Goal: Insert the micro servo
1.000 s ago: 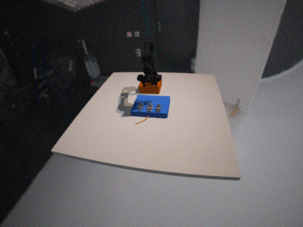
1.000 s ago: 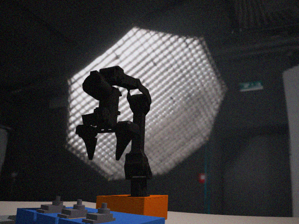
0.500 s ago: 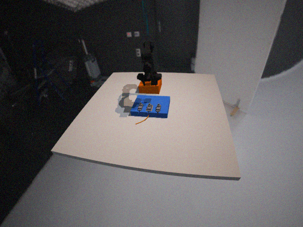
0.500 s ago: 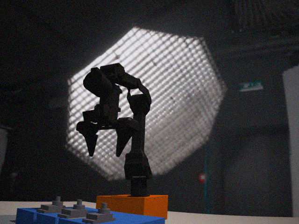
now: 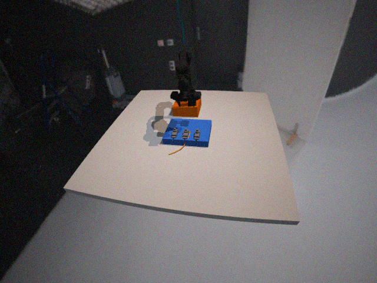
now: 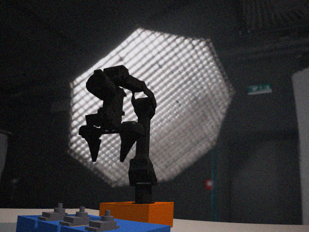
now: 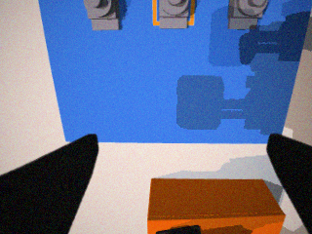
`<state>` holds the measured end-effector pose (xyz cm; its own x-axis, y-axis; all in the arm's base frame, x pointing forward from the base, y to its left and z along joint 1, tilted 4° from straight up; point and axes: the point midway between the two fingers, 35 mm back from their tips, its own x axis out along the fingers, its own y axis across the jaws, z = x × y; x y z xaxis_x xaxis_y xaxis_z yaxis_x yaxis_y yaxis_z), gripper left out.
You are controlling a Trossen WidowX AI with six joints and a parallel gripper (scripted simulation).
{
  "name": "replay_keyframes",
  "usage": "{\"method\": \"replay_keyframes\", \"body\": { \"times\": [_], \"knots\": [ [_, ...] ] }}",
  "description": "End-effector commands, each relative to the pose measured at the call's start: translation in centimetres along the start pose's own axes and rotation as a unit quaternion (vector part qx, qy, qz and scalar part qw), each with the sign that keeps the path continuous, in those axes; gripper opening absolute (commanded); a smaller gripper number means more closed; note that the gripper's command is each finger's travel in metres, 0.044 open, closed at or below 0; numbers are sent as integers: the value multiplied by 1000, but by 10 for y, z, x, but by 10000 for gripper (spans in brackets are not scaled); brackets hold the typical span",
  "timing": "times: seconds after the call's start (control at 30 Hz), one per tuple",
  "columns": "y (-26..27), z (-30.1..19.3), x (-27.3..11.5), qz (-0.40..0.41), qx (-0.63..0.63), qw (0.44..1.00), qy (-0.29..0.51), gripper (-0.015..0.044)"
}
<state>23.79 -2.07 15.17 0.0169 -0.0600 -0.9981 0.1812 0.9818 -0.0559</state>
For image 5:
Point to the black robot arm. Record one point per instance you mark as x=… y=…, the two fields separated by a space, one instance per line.
x=183 y=68

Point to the grey micro servo with orange cable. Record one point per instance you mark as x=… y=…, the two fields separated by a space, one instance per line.
x=185 y=136

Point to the blue flat deck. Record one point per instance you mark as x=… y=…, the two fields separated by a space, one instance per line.
x=198 y=136

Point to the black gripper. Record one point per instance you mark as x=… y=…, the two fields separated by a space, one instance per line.
x=175 y=96

